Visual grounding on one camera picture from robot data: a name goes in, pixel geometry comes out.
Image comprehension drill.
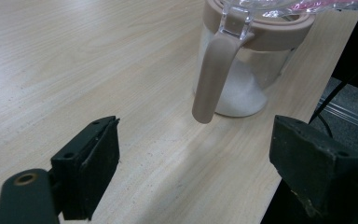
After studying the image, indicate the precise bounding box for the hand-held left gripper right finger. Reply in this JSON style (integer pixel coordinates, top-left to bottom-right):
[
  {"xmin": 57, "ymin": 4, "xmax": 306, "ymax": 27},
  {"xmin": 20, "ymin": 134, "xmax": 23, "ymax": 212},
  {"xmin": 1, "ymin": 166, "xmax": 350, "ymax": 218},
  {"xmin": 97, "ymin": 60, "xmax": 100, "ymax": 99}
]
[{"xmin": 268, "ymin": 115, "xmax": 358, "ymax": 224}]

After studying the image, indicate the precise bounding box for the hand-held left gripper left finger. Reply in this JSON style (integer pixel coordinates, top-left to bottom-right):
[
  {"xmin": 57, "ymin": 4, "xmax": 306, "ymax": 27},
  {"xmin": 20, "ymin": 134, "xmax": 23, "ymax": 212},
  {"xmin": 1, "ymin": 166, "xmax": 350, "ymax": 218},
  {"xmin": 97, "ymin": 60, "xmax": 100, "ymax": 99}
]
[{"xmin": 49, "ymin": 116, "xmax": 121, "ymax": 221}]

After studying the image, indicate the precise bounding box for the white granulated sugar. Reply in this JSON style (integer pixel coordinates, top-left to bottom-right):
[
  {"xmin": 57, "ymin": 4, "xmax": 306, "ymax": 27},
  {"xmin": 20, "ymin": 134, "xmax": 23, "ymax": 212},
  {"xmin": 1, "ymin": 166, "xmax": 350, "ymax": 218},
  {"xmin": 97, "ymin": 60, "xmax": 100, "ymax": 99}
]
[{"xmin": 213, "ymin": 59, "xmax": 269, "ymax": 119}]

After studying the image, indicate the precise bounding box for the clear jar with beige handle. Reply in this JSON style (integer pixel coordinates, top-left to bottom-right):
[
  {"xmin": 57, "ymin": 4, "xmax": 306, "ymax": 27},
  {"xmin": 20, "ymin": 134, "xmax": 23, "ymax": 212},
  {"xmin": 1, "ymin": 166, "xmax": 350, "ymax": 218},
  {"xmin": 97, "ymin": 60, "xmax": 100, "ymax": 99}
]
[{"xmin": 191, "ymin": 0, "xmax": 316, "ymax": 125}]

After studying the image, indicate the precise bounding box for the red and white sugar bag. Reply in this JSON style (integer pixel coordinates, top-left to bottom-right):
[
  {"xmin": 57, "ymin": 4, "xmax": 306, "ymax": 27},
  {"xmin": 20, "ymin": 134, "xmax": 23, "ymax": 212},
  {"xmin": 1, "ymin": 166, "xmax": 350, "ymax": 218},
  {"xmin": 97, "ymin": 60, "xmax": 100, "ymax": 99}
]
[{"xmin": 260, "ymin": 0, "xmax": 358, "ymax": 16}]

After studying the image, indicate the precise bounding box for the aluminium floor rail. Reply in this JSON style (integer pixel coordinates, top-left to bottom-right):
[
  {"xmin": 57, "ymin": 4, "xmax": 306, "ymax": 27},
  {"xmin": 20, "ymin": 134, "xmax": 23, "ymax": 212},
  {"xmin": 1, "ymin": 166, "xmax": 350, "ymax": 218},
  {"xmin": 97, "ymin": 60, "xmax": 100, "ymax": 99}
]
[{"xmin": 318, "ymin": 99, "xmax": 358, "ymax": 133}]

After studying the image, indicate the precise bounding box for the black floor cable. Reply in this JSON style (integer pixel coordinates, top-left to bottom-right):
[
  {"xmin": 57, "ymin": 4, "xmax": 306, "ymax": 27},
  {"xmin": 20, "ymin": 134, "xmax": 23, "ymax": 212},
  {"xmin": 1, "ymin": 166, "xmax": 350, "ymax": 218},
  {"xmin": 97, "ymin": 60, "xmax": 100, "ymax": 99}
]
[{"xmin": 308, "ymin": 57, "xmax": 358, "ymax": 139}]

